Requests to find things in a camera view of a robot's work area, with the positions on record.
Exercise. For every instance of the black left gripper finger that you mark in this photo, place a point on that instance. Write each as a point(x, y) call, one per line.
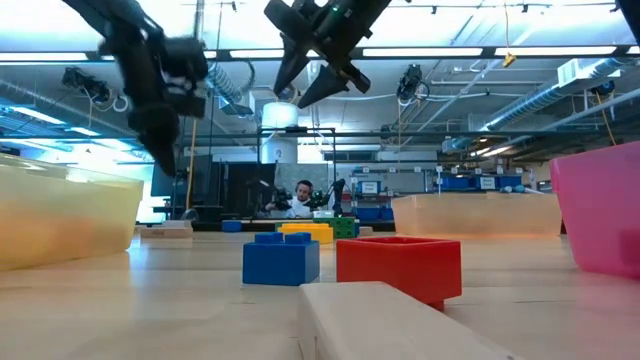
point(157, 135)

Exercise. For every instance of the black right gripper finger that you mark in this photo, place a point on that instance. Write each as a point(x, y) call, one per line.
point(290, 70)
point(325, 87)

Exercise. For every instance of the wooden block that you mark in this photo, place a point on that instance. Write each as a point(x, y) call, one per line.
point(390, 330)
point(366, 231)
point(175, 223)
point(166, 232)

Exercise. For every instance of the green long brick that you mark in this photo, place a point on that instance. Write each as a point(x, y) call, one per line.
point(342, 227)

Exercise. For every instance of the yellow long brick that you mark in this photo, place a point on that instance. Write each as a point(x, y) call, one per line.
point(305, 233)

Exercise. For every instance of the blue small brick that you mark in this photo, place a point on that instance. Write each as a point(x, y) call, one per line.
point(280, 265)
point(231, 226)

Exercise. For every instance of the dark red small brick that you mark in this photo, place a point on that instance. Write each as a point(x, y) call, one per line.
point(400, 270)

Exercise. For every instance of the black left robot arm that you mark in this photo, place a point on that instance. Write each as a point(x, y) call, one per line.
point(100, 12)

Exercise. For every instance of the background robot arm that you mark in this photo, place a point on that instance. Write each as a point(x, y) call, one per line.
point(337, 192)

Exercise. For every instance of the black ceiling-hung device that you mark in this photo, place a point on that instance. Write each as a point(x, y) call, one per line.
point(411, 80)
point(82, 82)
point(289, 95)
point(602, 89)

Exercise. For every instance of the white cylindrical tank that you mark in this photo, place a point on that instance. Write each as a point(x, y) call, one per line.
point(279, 120)

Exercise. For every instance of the black beam with light strips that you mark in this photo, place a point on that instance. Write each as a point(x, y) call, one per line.
point(420, 53)

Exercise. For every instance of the grey panel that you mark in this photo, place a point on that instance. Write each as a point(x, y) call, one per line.
point(287, 172)

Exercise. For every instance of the black monitor panels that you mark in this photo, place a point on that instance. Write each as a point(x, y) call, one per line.
point(240, 190)

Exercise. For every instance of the person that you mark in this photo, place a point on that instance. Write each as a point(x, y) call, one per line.
point(300, 207)

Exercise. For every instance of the yellow translucent bin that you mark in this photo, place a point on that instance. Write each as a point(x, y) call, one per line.
point(65, 220)

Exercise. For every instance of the blue background crates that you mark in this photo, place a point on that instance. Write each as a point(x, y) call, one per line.
point(375, 214)

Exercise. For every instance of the blue storage bins shelf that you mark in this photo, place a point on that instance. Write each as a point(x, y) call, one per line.
point(455, 183)

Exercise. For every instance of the orange translucent bin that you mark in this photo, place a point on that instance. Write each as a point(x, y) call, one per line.
point(475, 215)

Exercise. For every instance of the white air vent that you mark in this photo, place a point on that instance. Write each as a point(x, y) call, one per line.
point(590, 72)

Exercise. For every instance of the pink translucent bin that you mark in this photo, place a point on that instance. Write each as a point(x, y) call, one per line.
point(600, 210)

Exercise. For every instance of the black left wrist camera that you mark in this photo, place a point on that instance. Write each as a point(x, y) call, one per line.
point(187, 75)

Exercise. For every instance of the silver spiral duct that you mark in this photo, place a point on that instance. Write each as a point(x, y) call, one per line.
point(540, 97)
point(225, 87)

